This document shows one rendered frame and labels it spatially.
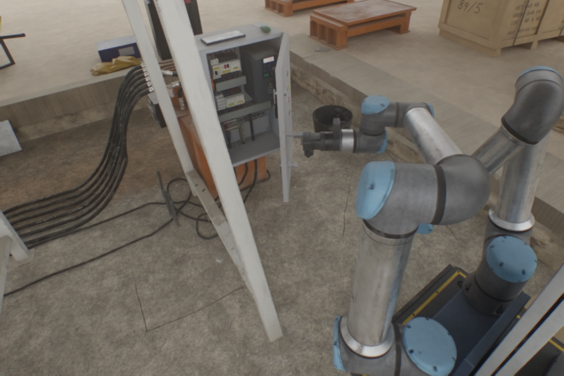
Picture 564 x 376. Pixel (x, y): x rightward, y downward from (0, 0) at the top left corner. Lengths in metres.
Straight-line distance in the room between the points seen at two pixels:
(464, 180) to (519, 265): 0.75
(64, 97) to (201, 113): 2.86
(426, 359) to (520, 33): 3.58
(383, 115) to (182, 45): 0.68
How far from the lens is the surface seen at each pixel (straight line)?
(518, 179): 1.36
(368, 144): 1.25
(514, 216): 1.47
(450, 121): 2.75
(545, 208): 2.29
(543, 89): 1.13
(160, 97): 2.05
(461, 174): 0.69
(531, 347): 1.01
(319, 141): 1.24
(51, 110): 3.87
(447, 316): 1.51
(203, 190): 2.18
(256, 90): 1.53
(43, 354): 2.20
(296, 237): 2.15
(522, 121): 1.10
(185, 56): 0.98
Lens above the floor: 1.68
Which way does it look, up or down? 37 degrees down
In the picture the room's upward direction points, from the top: 4 degrees counter-clockwise
